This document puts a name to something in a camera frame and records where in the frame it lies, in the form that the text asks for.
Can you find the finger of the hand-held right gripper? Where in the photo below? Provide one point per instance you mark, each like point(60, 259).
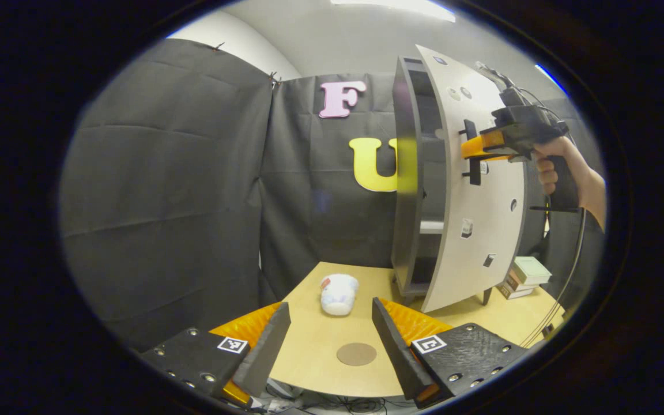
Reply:
point(482, 145)

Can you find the dark grey cabinet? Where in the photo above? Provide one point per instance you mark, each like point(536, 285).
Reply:
point(404, 202)

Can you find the pale green book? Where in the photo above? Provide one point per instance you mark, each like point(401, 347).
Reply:
point(531, 270)

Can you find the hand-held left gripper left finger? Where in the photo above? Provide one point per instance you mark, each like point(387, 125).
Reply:
point(268, 346)

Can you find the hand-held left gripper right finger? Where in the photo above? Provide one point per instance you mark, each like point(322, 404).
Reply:
point(395, 351)

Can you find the brown book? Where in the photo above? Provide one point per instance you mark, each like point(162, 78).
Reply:
point(513, 288)

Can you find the beige cabinet door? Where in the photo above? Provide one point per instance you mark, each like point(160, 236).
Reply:
point(499, 230)

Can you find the round brown coaster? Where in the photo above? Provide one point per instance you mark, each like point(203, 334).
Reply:
point(356, 354)

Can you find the small cloth clip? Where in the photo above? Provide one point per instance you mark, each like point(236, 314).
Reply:
point(218, 46)
point(274, 80)

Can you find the black backdrop cloth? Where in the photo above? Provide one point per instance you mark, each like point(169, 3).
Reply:
point(165, 202)

